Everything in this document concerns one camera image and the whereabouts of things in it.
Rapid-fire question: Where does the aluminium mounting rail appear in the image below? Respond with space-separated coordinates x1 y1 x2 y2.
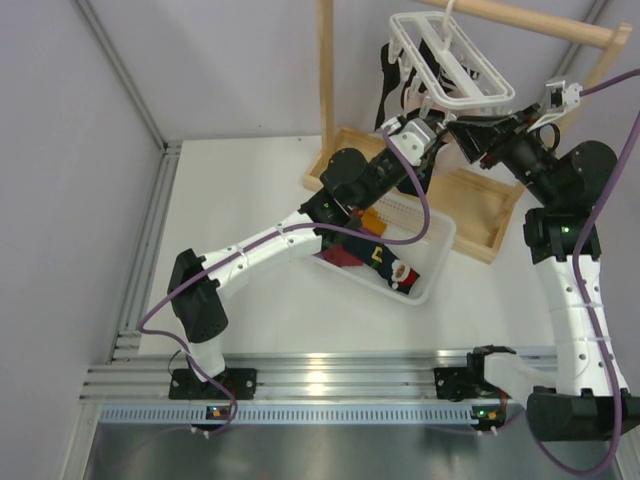
82 347 561 404

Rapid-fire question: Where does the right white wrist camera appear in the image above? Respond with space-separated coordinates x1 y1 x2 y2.
545 77 583 113

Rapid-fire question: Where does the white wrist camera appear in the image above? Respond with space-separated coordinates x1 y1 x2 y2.
380 116 437 168
545 77 583 113

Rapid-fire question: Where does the purple cable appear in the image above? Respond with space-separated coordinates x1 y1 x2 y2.
519 69 640 474
138 127 434 436

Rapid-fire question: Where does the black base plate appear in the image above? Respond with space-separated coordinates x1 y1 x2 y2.
433 367 496 402
168 368 257 400

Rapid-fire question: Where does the wooden drying rack stand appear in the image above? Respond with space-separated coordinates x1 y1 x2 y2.
302 1 633 264

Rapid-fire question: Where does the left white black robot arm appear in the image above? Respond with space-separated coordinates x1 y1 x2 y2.
168 116 445 397

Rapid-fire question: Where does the white plastic clip hanger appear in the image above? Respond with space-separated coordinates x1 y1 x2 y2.
388 1 515 120

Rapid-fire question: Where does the maroon purple sock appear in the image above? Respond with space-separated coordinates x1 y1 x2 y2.
320 245 363 268

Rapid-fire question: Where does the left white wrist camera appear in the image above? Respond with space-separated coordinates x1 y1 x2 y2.
380 116 437 168

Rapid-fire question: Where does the navy santa sock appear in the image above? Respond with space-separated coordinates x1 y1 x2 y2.
396 174 424 197
342 238 420 295

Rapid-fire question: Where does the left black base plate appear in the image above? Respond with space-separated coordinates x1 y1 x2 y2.
168 368 257 400

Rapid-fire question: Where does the white plastic basket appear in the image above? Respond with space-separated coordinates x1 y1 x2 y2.
314 193 456 305

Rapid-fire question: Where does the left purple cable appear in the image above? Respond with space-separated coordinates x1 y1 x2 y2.
138 127 434 436

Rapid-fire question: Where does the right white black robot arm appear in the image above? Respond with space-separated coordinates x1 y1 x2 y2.
436 106 639 442

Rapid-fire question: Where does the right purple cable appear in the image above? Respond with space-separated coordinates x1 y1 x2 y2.
519 69 640 474

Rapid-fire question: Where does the maroon orange sock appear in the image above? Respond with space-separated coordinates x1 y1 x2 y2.
360 208 387 237

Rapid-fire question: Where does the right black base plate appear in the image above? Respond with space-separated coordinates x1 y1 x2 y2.
433 367 496 402

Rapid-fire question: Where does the grey slotted cable duct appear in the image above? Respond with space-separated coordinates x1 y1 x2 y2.
99 401 505 426

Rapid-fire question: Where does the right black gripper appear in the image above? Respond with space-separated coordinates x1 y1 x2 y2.
445 103 559 206

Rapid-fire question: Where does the black white striped sock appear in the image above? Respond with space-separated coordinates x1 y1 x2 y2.
410 40 480 98

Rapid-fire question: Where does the aluminium corner frame profile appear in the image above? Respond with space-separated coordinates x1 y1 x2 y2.
72 1 181 365

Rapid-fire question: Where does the black sock on hanger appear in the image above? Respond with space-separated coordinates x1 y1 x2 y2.
374 43 401 130

